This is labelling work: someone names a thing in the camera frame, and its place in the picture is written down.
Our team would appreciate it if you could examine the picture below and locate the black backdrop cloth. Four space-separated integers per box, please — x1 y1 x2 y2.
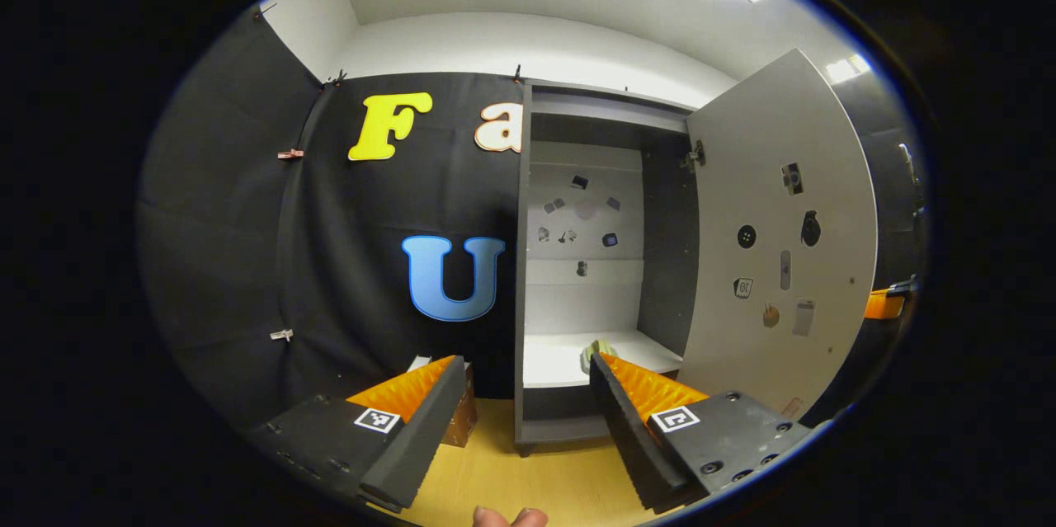
136 3 929 437

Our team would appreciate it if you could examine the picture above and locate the small ceiling light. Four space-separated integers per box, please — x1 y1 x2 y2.
825 54 873 85

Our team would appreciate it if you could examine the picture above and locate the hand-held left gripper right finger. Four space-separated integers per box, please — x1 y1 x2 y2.
589 352 826 513

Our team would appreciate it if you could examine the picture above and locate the grey cabinet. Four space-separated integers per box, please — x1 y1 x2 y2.
513 80 702 458

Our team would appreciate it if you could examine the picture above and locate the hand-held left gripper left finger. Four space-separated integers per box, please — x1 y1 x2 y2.
247 355 468 513

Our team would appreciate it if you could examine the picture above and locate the beige cabinet door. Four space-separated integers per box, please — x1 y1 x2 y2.
681 49 878 422

